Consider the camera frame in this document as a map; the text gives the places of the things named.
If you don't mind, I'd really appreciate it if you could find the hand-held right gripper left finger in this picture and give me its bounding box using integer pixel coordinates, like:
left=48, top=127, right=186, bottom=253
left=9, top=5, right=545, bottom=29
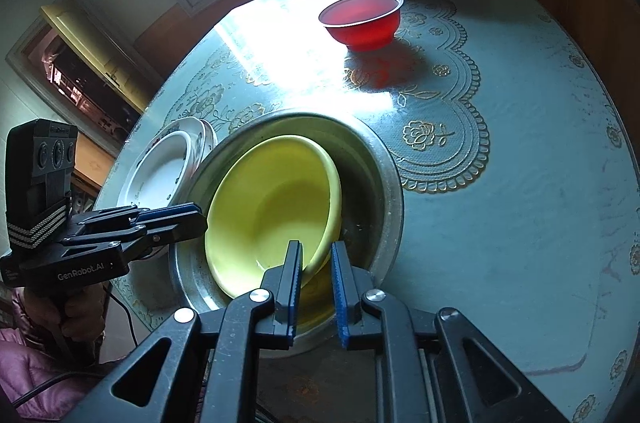
left=60, top=239, right=305, bottom=423

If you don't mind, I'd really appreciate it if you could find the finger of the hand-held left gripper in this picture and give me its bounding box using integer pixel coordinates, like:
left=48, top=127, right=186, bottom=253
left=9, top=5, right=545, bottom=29
left=80, top=202, right=201, bottom=234
left=60, top=212, right=208, bottom=261

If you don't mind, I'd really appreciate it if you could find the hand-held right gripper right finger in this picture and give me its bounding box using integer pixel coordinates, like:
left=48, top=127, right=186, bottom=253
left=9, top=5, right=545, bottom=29
left=330, top=241, right=568, bottom=423

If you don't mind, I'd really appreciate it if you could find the white plate with red print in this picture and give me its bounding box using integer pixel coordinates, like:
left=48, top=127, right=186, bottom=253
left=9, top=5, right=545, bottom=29
left=122, top=129, right=203, bottom=216

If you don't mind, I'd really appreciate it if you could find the yellow bowl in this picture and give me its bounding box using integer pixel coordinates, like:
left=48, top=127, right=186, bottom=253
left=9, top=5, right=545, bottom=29
left=204, top=134, right=343, bottom=300

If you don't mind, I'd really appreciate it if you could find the metal basin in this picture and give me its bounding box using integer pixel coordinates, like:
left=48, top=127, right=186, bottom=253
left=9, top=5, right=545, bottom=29
left=169, top=108, right=405, bottom=359

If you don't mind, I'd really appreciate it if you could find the person's left forearm pink sleeve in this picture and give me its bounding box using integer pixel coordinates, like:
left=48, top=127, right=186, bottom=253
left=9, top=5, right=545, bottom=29
left=0, top=288, right=106, bottom=423

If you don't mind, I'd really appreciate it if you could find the person's left hand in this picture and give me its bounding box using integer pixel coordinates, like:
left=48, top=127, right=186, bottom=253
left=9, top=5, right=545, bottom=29
left=25, top=285, right=108, bottom=366

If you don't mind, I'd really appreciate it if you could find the wooden cabinet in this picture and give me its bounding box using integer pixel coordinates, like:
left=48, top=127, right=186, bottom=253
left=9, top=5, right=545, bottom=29
left=5, top=0, right=168, bottom=204

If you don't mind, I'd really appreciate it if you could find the lace floral tablecloth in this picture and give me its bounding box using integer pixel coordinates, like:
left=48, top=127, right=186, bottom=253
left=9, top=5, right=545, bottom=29
left=95, top=0, right=640, bottom=423

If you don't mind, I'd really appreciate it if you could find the red plastic bowl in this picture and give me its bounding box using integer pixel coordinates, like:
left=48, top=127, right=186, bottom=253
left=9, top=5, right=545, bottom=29
left=318, top=0, right=405, bottom=52

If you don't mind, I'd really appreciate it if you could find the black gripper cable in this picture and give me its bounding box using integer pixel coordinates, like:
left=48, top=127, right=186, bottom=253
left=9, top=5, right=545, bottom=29
left=7, top=288, right=141, bottom=409

